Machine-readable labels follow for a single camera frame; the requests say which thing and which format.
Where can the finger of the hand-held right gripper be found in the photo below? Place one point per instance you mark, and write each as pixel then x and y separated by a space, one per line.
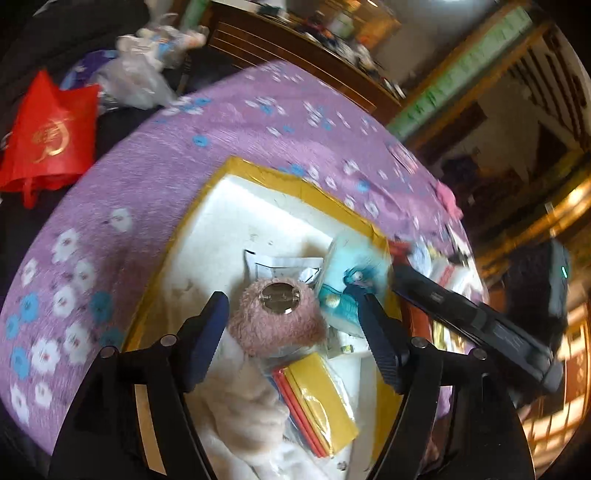
pixel 438 300

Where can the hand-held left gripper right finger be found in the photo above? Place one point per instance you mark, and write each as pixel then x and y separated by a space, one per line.
pixel 376 332

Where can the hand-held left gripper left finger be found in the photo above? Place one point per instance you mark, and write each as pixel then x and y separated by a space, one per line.
pixel 210 337

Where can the pink plush badge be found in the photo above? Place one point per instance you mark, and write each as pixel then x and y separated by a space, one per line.
pixel 258 323

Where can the cream fluffy plush cloth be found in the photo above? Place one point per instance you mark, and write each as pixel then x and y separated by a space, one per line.
pixel 240 406

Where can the light blue packet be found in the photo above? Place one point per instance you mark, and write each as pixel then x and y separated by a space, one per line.
pixel 355 258

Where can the packet of coloured sheets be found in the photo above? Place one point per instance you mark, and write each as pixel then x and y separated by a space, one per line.
pixel 318 397

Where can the white foam box yellow tape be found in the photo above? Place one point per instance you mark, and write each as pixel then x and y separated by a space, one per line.
pixel 231 221

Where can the white red packets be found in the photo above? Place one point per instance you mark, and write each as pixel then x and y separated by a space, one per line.
pixel 443 270

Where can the pink cloth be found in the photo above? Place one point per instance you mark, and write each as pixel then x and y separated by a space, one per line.
pixel 450 198

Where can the purple floral bedsheet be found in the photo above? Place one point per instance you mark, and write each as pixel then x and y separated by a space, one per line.
pixel 161 161

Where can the red shopping bag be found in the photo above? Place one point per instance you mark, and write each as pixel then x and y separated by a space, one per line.
pixel 46 134

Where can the clear plastic bag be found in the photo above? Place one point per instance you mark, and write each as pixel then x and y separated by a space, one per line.
pixel 134 83

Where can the wooden headboard shelf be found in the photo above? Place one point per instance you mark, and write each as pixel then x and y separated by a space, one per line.
pixel 286 50

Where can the white printed plastic bag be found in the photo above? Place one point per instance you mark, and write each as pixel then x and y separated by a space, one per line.
pixel 157 41

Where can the green bamboo wall poster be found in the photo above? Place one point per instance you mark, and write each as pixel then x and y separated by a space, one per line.
pixel 461 69

